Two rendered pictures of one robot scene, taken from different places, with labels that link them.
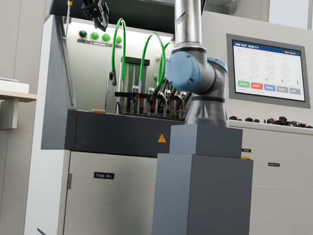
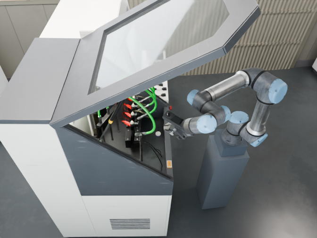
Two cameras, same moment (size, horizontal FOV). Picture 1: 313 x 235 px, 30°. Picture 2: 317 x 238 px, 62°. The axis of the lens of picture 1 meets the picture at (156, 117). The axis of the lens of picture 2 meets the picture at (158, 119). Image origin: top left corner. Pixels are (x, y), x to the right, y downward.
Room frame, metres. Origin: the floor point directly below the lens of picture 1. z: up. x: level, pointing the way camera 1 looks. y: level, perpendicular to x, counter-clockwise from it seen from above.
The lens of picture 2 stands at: (2.11, 1.15, 2.36)
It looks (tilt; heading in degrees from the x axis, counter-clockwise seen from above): 47 degrees down; 288
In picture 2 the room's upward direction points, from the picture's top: 2 degrees clockwise
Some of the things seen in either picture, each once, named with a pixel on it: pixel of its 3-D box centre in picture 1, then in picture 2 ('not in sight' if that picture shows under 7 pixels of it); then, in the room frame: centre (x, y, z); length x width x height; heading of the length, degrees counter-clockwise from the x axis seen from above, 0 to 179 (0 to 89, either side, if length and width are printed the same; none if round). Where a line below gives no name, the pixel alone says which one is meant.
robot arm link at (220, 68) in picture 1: (208, 79); (238, 122); (1.96, -0.17, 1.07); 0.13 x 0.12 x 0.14; 146
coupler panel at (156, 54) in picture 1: (164, 78); not in sight; (2.95, -0.02, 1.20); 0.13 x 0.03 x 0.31; 110
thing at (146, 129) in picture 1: (147, 137); (166, 144); (2.39, 0.03, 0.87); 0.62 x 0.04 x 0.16; 110
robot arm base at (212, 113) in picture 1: (207, 113); (233, 132); (1.97, -0.17, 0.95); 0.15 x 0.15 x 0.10
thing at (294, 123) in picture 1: (288, 122); not in sight; (2.73, -0.63, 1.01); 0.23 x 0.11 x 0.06; 110
